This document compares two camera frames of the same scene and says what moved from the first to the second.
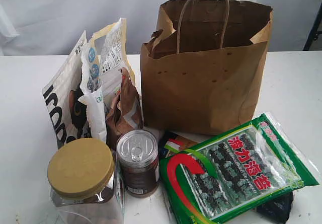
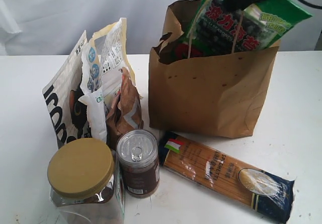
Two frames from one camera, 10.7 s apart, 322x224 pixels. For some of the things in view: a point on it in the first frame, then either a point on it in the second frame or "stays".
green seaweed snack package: [221, 180] to [255, 26]
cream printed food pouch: [114, 57] stays
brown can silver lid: [137, 150] stays
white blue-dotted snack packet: [91, 94] stays
